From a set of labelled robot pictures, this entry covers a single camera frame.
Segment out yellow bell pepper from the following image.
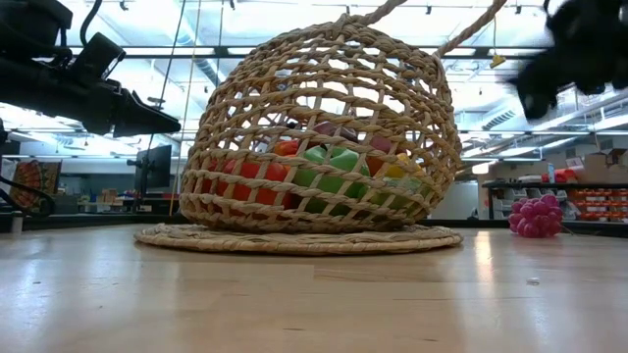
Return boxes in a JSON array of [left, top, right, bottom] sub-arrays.
[[385, 152, 424, 180]]

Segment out purple grape bunch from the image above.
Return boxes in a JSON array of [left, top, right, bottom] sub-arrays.
[[507, 193, 564, 239]]

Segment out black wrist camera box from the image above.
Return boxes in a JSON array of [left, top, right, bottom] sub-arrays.
[[71, 31, 127, 84]]

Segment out black bin shelving rack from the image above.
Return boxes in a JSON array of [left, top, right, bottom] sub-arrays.
[[481, 179, 628, 223]]

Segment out black cable bundle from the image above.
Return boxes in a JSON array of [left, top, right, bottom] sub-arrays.
[[0, 175, 56, 220]]

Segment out bright green apple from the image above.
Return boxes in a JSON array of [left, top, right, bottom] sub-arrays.
[[292, 145, 372, 216]]

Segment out small red fruit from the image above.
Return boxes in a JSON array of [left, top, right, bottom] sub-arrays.
[[203, 159, 298, 210]]

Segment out black monitor on stand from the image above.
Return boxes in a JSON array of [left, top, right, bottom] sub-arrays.
[[126, 143, 174, 213]]

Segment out colourful patterned panel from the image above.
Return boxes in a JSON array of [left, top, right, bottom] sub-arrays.
[[8, 159, 64, 213]]

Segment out red pomegranate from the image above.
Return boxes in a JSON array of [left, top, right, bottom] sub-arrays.
[[312, 121, 360, 144]]

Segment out brown cardboard boxes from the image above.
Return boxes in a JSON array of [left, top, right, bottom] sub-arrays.
[[583, 148, 628, 184]]

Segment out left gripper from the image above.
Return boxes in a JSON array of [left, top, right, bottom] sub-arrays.
[[0, 56, 183, 139]]

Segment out red plastic container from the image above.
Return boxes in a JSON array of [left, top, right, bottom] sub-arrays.
[[541, 168, 580, 184]]

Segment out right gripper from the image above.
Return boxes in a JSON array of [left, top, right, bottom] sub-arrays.
[[507, 0, 628, 122]]

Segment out woven wicker basket with handles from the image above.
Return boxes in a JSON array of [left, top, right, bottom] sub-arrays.
[[133, 0, 509, 257]]

